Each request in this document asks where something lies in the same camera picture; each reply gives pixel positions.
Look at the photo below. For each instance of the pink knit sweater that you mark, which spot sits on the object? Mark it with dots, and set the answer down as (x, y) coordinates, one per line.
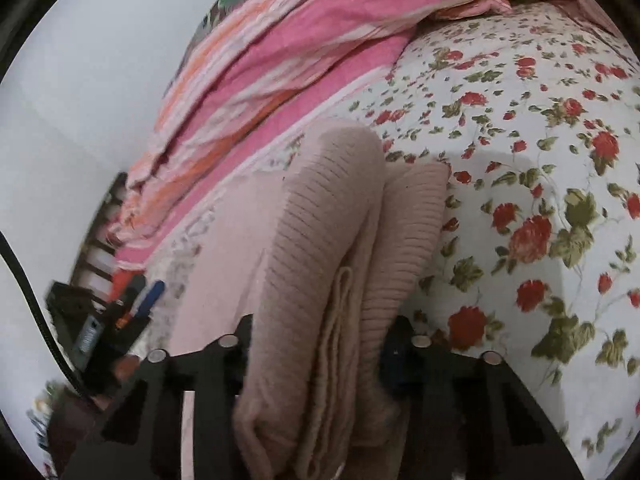
(321, 255)

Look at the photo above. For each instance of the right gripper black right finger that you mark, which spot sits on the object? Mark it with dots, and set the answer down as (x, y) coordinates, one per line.
(469, 418)

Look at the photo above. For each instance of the floral bed sheet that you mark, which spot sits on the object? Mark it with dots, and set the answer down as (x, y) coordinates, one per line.
(537, 115)

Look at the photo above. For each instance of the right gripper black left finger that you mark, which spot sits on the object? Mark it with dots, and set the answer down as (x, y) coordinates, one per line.
(139, 435)

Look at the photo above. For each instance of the dark wooden headboard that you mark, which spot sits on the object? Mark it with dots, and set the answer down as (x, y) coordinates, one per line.
(95, 262)

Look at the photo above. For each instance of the pink striped quilt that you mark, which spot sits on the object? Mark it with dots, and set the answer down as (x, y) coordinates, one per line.
(253, 73)

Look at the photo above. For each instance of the red pillow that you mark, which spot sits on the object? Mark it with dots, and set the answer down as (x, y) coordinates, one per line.
(120, 280)

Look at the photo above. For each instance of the person's left hand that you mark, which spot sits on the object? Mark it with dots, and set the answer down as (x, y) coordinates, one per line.
(122, 370)

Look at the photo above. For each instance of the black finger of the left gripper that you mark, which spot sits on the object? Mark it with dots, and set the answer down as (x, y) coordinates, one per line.
(149, 300)
(125, 300)

